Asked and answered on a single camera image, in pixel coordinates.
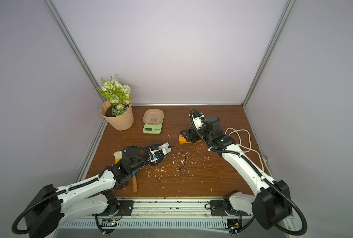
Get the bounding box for orange power strip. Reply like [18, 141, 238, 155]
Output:
[178, 135, 201, 144]

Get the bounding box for black usb cable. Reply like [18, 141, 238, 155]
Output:
[168, 145, 187, 172]

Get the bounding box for white usb charger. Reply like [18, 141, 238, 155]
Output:
[159, 143, 172, 154]

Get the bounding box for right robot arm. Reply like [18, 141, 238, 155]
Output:
[181, 110, 308, 236]

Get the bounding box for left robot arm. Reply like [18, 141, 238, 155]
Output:
[11, 145, 170, 238]

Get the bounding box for green electronic scale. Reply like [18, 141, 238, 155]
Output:
[142, 121, 163, 134]

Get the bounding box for yellow black garden glove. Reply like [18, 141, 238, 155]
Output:
[114, 151, 122, 164]

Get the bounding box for blue garden fork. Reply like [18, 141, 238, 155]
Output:
[132, 170, 138, 192]

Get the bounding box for beige flower pot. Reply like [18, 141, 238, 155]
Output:
[100, 101, 135, 131]

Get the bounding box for beige panda bowl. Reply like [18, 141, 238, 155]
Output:
[143, 109, 164, 125]

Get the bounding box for green white artificial flowers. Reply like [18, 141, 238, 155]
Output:
[98, 74, 133, 117]

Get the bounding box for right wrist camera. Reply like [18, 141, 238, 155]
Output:
[189, 109, 205, 131]

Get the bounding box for white power strip cord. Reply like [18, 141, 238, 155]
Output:
[223, 127, 266, 173]

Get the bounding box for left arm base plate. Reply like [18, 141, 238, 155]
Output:
[97, 200, 134, 217]

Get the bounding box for aluminium mounting rail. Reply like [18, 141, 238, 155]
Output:
[50, 196, 294, 221]

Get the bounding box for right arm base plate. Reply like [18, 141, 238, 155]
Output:
[205, 200, 250, 217]

